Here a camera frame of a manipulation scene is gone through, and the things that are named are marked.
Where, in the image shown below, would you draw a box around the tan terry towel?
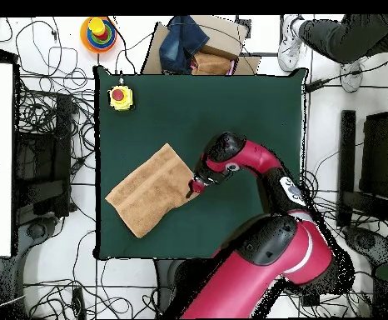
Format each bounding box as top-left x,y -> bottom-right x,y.
104,142 -> 201,240

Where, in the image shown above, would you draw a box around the long black flat bar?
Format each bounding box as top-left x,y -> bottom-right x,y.
336,109 -> 357,230

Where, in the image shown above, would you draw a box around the dark green tablecloth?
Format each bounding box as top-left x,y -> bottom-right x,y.
92,65 -> 309,263

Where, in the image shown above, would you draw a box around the yellow emergency stop button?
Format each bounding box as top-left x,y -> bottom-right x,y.
107,84 -> 136,113

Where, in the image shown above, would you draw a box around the light brown folded cloth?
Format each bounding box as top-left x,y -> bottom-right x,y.
191,52 -> 234,77

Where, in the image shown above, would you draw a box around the blue denim jeans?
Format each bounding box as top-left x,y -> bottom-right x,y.
158,15 -> 211,75

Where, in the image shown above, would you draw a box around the brown cardboard box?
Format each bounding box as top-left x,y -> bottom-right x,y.
140,14 -> 262,77

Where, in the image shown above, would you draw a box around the black power adapter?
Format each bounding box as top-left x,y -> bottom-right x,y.
304,77 -> 327,93

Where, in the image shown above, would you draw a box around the black round foot knob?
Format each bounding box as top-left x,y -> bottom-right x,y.
355,231 -> 376,251
27,221 -> 47,240

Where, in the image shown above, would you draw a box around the black power strip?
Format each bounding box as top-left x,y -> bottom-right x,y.
301,291 -> 321,308

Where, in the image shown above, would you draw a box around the person's foot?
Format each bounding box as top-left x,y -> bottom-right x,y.
339,57 -> 365,94
276,14 -> 306,73

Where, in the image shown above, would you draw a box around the grey stand base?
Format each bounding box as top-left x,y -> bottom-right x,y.
12,212 -> 69,271

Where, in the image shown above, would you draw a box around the dark stand base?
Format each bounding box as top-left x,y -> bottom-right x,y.
343,225 -> 388,279

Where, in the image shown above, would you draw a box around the person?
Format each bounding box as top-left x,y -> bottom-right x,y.
276,13 -> 388,94

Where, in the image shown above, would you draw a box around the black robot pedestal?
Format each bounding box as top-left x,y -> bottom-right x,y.
153,257 -> 195,309

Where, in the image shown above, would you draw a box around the colourful ring stacking toy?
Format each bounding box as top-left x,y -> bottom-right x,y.
79,16 -> 119,55

